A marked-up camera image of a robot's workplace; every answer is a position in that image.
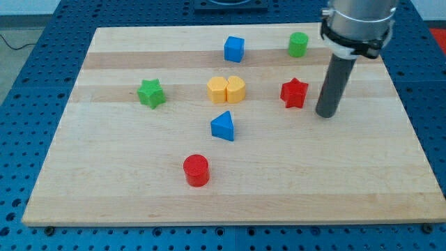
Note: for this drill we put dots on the yellow pentagon block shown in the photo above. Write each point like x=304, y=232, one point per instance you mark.
x=216, y=89

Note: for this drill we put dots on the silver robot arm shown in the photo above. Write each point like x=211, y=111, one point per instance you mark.
x=353, y=28

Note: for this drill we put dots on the red cylinder block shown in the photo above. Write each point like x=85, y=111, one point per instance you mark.
x=196, y=170

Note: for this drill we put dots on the blue cube block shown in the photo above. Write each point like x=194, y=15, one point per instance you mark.
x=234, y=49

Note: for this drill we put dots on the green cylinder block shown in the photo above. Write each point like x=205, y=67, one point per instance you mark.
x=298, y=44

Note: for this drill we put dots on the green star block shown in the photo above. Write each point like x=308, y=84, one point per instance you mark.
x=151, y=93

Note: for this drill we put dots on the red star block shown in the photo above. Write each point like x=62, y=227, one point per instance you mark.
x=293, y=93

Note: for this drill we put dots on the blue triangle block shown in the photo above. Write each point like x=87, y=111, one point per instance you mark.
x=222, y=127

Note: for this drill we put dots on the wooden board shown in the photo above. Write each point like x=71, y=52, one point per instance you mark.
x=115, y=162

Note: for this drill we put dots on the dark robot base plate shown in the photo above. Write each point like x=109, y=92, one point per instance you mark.
x=229, y=5

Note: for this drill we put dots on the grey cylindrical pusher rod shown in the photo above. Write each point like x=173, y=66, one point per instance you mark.
x=336, y=78

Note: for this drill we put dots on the yellow half-round block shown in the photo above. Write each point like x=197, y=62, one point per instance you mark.
x=235, y=89

